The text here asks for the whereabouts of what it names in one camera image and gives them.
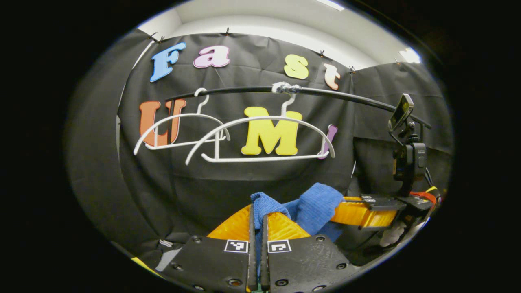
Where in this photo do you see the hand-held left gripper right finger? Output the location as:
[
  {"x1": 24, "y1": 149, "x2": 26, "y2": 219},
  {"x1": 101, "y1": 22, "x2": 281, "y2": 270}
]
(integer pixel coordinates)
[{"x1": 260, "y1": 212, "x2": 361, "y2": 293}]

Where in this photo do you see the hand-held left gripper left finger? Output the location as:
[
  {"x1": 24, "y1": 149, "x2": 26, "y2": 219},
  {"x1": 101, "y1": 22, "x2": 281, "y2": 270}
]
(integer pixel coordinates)
[{"x1": 162, "y1": 203, "x2": 259, "y2": 293}]

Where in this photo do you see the blue jacket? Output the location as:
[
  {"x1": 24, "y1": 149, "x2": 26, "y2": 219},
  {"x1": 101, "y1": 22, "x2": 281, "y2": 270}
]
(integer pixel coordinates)
[{"x1": 250, "y1": 182, "x2": 346, "y2": 261}]

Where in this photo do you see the white hanger with hook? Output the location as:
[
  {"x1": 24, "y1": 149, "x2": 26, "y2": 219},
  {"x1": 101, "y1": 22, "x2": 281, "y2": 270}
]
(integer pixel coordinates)
[{"x1": 185, "y1": 81, "x2": 336, "y2": 166}]

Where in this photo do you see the black clothes rack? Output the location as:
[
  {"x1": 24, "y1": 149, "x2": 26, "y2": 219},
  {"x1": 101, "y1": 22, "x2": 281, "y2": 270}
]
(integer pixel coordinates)
[{"x1": 166, "y1": 85, "x2": 433, "y2": 147}]

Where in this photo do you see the white plastic hanger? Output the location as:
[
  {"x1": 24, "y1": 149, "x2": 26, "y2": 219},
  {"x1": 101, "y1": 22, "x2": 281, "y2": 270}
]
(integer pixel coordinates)
[{"x1": 134, "y1": 87, "x2": 230, "y2": 156}]

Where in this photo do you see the ceiling light panel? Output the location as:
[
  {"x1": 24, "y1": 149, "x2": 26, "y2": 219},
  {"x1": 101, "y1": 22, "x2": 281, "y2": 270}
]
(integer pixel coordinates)
[
  {"x1": 315, "y1": 0, "x2": 346, "y2": 11},
  {"x1": 399, "y1": 48, "x2": 422, "y2": 64}
]

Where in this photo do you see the black backdrop cloth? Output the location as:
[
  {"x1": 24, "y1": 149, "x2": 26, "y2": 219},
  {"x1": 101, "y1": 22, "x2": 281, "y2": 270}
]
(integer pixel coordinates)
[{"x1": 65, "y1": 28, "x2": 454, "y2": 265}]

